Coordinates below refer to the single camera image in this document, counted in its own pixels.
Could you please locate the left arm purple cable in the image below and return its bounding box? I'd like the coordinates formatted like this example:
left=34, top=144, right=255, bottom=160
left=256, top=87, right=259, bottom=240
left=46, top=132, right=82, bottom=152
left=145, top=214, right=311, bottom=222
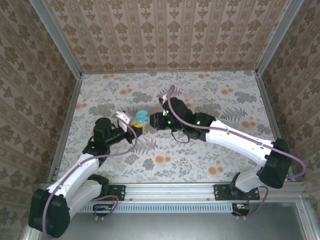
left=42, top=118, right=139, bottom=237

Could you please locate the aluminium corner post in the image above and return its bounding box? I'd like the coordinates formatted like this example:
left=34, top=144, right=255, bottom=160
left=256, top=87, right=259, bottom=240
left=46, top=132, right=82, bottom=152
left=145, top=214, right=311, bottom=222
left=254, top=0, right=305, bottom=76
left=29, top=0, right=83, bottom=78

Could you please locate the thin black cable loop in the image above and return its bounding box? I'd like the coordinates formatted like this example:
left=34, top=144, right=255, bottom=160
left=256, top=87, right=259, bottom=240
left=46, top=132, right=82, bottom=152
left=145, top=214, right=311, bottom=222
left=171, top=127, right=191, bottom=144

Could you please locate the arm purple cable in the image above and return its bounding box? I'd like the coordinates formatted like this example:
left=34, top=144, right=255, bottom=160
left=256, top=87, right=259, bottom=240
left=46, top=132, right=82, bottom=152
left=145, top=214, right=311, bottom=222
left=166, top=84, right=307, bottom=221
left=42, top=118, right=139, bottom=237

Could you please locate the grey sheet metal panel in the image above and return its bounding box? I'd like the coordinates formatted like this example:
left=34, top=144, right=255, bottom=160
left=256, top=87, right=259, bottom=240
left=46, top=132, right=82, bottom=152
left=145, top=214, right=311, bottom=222
left=22, top=202, right=313, bottom=240

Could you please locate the floral patterned table cover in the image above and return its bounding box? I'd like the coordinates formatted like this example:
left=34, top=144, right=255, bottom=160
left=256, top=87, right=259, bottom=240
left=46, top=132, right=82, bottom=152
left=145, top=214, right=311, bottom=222
left=56, top=69, right=288, bottom=183

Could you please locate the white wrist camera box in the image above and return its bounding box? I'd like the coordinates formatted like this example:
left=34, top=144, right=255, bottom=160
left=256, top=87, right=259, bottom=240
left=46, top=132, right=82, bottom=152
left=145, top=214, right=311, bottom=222
left=158, top=93, right=171, bottom=105
left=114, top=111, right=132, bottom=132

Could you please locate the aluminium table side rail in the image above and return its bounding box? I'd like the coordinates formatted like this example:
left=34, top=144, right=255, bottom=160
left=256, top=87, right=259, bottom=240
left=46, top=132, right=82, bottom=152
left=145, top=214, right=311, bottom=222
left=254, top=71, right=297, bottom=182
left=46, top=73, right=83, bottom=185

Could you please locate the aluminium frame cross rail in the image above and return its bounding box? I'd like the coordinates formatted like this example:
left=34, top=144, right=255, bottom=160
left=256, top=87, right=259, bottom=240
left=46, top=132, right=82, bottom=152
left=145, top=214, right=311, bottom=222
left=37, top=182, right=307, bottom=201

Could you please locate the blue earbud charging case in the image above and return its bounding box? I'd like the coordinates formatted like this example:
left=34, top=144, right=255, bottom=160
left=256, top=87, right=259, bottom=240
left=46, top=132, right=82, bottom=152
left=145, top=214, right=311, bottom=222
left=134, top=109, right=150, bottom=126

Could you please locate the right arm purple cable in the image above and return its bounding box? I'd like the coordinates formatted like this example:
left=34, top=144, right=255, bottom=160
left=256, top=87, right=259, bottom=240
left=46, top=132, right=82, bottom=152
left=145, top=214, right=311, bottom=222
left=166, top=84, right=307, bottom=221

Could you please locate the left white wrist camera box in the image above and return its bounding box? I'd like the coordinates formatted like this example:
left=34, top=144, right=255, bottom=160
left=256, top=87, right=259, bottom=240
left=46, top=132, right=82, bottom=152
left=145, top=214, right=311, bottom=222
left=114, top=111, right=132, bottom=132

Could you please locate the small circuit board with wires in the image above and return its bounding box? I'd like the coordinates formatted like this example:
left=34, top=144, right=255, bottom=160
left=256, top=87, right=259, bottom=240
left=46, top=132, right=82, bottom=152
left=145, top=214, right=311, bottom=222
left=92, top=203, right=114, bottom=218
left=231, top=202, right=251, bottom=217

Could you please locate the grey slotted cable duct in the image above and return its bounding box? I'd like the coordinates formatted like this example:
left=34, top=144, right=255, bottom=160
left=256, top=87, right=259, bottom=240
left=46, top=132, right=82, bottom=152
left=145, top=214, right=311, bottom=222
left=74, top=202, right=235, bottom=213

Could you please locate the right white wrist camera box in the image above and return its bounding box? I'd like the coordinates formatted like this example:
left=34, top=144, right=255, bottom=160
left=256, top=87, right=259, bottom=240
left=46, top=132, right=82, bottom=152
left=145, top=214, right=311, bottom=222
left=158, top=93, right=171, bottom=105

